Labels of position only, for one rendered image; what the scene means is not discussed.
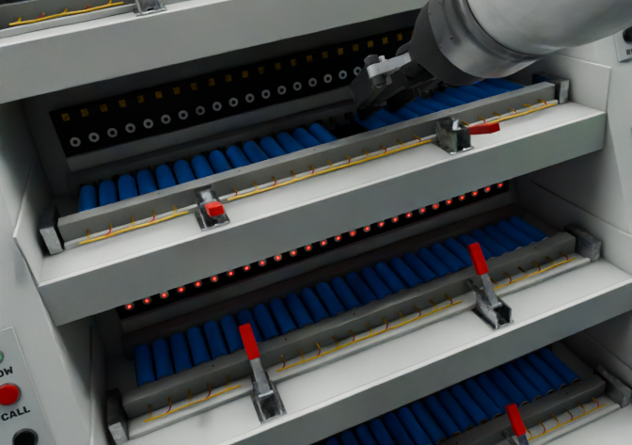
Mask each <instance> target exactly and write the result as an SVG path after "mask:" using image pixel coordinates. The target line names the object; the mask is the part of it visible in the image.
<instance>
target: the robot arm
mask: <svg viewBox="0 0 632 445"><path fill-rule="evenodd" d="M630 26H632V0H429V1H428V2H427V4H426V5H425V6H424V7H423V8H422V10H421V11H420V13H419V16H418V18H417V20H416V23H415V27H414V32H413V37H412V38H411V39H410V41H409V42H407V43H406V44H404V45H402V46H401V47H400V48H399V49H398V51H397V53H396V55H395V57H393V58H391V59H388V60H386V59H385V56H379V57H378V55H369V56H368V57H366V58H365V59H364V62H365V66H364V67H363V69H362V70H361V71H360V73H359V74H358V75H357V76H356V78H355V79H354V81H353V82H352V83H351V85H350V86H349V87H350V90H351V92H352V95H353V100H354V103H355V108H356V112H357V114H358V117H359V120H360V121H363V120H366V119H368V118H370V117H371V116H372V115H374V114H375V113H376V112H378V111H379V110H381V109H382V108H383V107H385V106H386V105H387V106H388V109H389V113H394V112H397V111H398V110H400V109H401V108H403V107H404V106H406V105H408V104H409V103H411V102H413V101H414V100H416V98H418V97H419V96H420V95H419V92H420V94H421V97H422V100H425V99H429V98H431V97H433V96H434V94H433V92H432V88H433V87H434V86H436V85H438V86H439V87H445V86H446V85H448V84H451V85H455V86H469V85H473V84H476V83H479V82H480V81H482V80H483V79H485V78H500V77H505V76H508V75H511V74H513V73H515V72H518V71H520V70H522V69H524V68H525V67H527V66H528V65H530V64H532V63H534V62H535V61H537V60H539V59H543V58H545V57H548V56H551V55H553V54H555V53H556V52H558V51H559V50H560V49H561V48H570V47H578V46H582V45H586V44H589V43H592V42H595V41H598V40H601V39H604V38H606V37H609V36H612V35H614V34H616V33H619V32H621V31H623V30H625V29H627V28H628V27H630Z"/></svg>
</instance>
